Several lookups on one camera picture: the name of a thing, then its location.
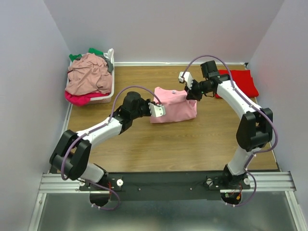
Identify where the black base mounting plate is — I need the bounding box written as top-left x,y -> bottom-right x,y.
80,171 -> 250,207

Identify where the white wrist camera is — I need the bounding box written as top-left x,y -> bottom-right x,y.
148,103 -> 166,117
178,72 -> 194,90

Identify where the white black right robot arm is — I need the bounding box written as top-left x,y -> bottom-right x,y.
179,61 -> 273,190

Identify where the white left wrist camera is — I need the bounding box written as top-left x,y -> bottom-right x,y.
148,103 -> 166,117

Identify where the magenta t shirt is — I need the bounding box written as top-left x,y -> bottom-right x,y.
64,91 -> 103,106

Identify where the dusty pink t shirt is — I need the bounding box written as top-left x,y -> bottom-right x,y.
65,53 -> 113,96

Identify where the green t shirt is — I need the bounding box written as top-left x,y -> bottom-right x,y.
69,48 -> 104,62

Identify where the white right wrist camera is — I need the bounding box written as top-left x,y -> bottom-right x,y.
178,72 -> 194,90

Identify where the grey t shirt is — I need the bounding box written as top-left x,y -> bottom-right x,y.
103,56 -> 114,73

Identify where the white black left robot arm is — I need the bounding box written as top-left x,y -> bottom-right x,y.
50,91 -> 157,190

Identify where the light pink t shirt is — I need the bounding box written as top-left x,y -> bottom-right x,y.
150,87 -> 197,124

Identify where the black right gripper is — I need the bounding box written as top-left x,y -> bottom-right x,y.
184,78 -> 212,102

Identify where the folded red t shirt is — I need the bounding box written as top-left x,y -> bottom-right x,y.
215,69 -> 259,99

